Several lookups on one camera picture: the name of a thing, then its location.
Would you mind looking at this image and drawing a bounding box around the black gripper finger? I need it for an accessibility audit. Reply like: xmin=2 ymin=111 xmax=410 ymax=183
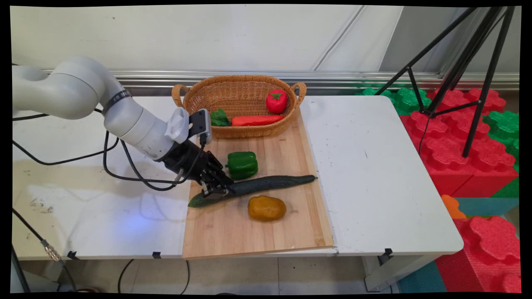
xmin=208 ymin=153 xmax=234 ymax=188
xmin=200 ymin=176 xmax=230 ymax=198

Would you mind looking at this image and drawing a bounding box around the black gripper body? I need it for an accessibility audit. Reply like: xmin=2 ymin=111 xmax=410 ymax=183
xmin=160 ymin=139 xmax=219 ymax=183

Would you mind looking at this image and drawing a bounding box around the dark green toy cucumber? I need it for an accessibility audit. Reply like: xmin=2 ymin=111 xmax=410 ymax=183
xmin=188 ymin=174 xmax=317 ymax=208

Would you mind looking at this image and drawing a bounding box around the green toy bell pepper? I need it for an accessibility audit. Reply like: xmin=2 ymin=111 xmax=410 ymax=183
xmin=225 ymin=151 xmax=259 ymax=181

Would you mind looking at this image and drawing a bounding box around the white vented wrist module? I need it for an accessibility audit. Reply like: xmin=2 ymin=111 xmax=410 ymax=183
xmin=165 ymin=107 xmax=190 ymax=144

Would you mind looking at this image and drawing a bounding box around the brown toy potato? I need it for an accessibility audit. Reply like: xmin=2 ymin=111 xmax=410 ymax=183
xmin=248 ymin=195 xmax=287 ymax=222

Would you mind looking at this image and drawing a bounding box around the wooden cutting board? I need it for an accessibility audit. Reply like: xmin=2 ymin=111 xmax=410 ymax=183
xmin=182 ymin=106 xmax=334 ymax=260

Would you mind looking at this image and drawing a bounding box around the orange toy carrot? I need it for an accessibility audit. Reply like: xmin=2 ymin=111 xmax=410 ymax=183
xmin=210 ymin=108 xmax=285 ymax=127

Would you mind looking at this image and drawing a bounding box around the woven wicker basket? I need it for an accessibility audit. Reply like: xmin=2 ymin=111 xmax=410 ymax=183
xmin=171 ymin=75 xmax=307 ymax=139

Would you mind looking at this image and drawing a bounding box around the red toy tomato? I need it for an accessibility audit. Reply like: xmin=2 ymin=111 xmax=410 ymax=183
xmin=266 ymin=89 xmax=288 ymax=114

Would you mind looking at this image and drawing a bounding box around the white table leg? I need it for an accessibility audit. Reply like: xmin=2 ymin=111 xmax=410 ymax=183
xmin=362 ymin=253 xmax=437 ymax=291

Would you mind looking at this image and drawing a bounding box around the green foam block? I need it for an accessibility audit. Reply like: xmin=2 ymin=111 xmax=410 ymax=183
xmin=362 ymin=86 xmax=433 ymax=116
xmin=482 ymin=110 xmax=520 ymax=173

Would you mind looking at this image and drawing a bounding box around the large red foam block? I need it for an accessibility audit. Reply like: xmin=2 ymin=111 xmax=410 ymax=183
xmin=400 ymin=87 xmax=518 ymax=198

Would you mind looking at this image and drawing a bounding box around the teal floor mat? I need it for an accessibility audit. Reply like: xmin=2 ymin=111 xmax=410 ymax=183
xmin=398 ymin=260 xmax=448 ymax=294

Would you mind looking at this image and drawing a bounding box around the orange foam piece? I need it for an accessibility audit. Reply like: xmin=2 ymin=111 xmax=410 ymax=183
xmin=441 ymin=194 xmax=467 ymax=219

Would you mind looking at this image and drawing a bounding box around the teal foam piece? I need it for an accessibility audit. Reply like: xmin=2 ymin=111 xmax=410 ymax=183
xmin=455 ymin=197 xmax=520 ymax=217

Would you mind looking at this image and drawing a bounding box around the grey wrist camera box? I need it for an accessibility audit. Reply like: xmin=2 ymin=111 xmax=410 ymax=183
xmin=189 ymin=109 xmax=213 ymax=146

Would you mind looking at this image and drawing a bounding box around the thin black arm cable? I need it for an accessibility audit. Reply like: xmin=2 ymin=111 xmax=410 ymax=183
xmin=12 ymin=109 xmax=120 ymax=166
xmin=103 ymin=130 xmax=207 ymax=192

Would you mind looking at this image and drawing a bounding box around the black floor cable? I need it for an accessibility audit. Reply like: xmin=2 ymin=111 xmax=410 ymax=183
xmin=118 ymin=260 xmax=134 ymax=294
xmin=180 ymin=260 xmax=191 ymax=294

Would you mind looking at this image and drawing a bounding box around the black cable strap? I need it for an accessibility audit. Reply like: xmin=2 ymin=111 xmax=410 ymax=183
xmin=102 ymin=89 xmax=133 ymax=116

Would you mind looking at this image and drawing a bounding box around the aluminium wall rail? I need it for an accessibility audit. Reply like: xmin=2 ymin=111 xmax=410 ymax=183
xmin=109 ymin=70 xmax=520 ymax=90

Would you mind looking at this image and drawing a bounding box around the black cable with metal connector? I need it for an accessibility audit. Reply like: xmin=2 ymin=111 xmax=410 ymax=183
xmin=12 ymin=207 xmax=79 ymax=293

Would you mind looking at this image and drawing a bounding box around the thick black cable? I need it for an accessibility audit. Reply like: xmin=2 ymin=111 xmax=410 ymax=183
xmin=12 ymin=244 xmax=30 ymax=293

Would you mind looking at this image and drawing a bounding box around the black camera tripod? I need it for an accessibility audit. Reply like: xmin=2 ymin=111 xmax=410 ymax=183
xmin=374 ymin=6 xmax=516 ymax=158

